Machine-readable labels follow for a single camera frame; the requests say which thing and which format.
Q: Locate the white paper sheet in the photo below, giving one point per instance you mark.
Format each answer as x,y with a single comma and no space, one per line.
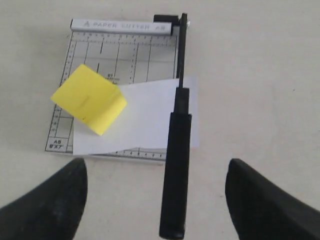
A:
143,123

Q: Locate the yellow foam cube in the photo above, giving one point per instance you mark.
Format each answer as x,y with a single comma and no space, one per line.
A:
90,98

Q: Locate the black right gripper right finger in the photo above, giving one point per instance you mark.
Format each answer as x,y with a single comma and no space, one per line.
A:
260,210

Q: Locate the grey paper cutter base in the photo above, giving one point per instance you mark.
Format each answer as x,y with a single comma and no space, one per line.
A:
123,52

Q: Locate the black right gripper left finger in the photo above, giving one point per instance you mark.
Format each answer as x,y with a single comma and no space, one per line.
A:
51,211

